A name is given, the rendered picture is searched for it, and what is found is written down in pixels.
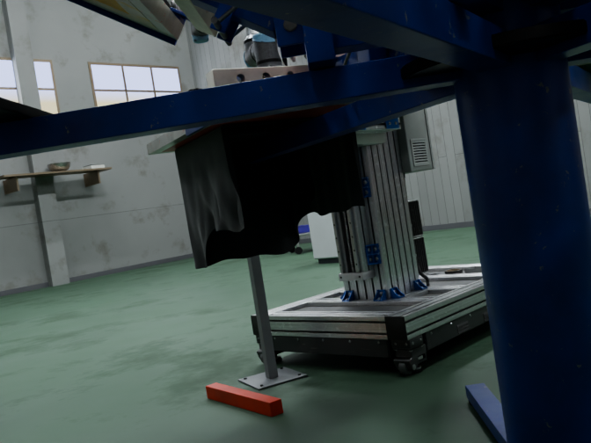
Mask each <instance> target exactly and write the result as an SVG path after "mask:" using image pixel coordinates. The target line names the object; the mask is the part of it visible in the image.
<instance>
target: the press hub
mask: <svg viewBox="0 0 591 443"><path fill-rule="evenodd" d="M502 2H503V8H504V10H503V11H498V12H494V13H491V14H488V15H484V16H482V17H481V18H483V19H485V20H487V21H489V22H491V23H493V24H495V25H497V26H499V27H501V28H503V29H505V30H507V31H506V32H502V33H495V34H492V36H491V37H492V46H493V49H496V50H498V51H500V52H502V53H505V54H509V55H511V61H512V64H511V65H509V66H505V67H501V68H497V69H490V70H487V71H484V72H480V73H476V72H473V71H469V70H466V69H460V68H457V67H454V66H450V65H447V64H444V63H440V62H435V61H431V60H428V59H425V58H421V57H420V58H418V59H416V60H414V61H411V62H409V63H407V64H406V65H405V66H404V67H402V69H401V70H400V71H401V77H402V78H404V80H405V79H411V78H416V77H422V76H431V75H437V74H442V73H448V72H453V71H458V70H459V74H460V80H458V81H456V82H455V83H454V89H455V95H456V106H457V112H458V118H459V124H460V130H461V136H462V142H463V152H464V159H465V165H466V170H467V177H468V183H469V188H470V195H471V206H472V212H473V218H474V224H475V230H476V236H477V242H478V253H479V259H480V264H481V271H482V277H483V282H484V289H485V299H486V306H487V312H488V317H489V324H490V330H491V335H492V347H493V352H494V358H495V365H496V370H497V376H498V383H499V388H500V400H501V405H502V411H503V418H504V423H505V429H506V435H507V443H591V217H590V211H589V205H588V198H587V187H586V181H585V175H584V169H583V162H582V156H581V150H580V138H579V133H578V127H577V120H576V114H575V108H574V102H573V91H572V85H571V78H570V72H569V66H568V60H567V58H565V59H551V60H541V61H539V60H538V59H537V53H536V51H538V50H541V49H544V48H546V47H550V46H553V45H555V44H558V43H560V42H563V41H566V40H569V39H572V38H575V37H577V36H580V35H582V34H585V33H586V31H587V21H586V20H584V19H576V20H567V21H560V22H554V23H549V24H542V25H536V24H538V23H541V22H543V21H545V20H547V19H549V18H553V17H556V16H557V15H560V14H561V11H560V6H559V4H557V5H555V6H553V5H534V6H531V5H530V4H529V0H502Z"/></svg>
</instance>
